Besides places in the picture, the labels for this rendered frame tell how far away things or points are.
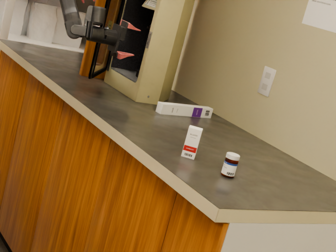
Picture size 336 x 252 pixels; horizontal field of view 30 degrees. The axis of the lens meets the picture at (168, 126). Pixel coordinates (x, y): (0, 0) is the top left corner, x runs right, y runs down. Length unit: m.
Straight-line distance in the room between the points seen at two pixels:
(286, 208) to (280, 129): 0.78
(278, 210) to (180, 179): 0.28
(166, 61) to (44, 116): 0.58
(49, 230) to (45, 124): 0.45
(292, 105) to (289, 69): 0.15
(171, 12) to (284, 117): 0.62
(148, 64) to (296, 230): 1.06
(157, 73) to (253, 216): 1.08
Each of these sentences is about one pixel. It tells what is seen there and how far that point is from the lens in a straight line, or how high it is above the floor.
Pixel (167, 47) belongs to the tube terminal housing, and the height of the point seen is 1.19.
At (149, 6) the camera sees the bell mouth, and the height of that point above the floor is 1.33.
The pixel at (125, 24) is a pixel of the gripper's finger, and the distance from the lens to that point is 2.36.
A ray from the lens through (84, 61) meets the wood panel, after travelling 2.87.
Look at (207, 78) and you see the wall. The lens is 2.93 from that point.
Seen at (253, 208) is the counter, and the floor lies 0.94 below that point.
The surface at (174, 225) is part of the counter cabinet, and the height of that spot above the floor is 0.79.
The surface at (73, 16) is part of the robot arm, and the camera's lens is 2.31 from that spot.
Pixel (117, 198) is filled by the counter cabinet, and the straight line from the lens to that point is 2.11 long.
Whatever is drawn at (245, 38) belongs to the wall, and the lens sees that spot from 2.76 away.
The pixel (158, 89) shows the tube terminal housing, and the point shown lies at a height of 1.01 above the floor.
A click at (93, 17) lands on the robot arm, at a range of 2.32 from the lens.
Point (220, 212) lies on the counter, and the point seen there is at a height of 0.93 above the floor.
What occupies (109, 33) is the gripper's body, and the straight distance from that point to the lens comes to 2.34.
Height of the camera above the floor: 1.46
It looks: 13 degrees down
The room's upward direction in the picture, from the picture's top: 15 degrees clockwise
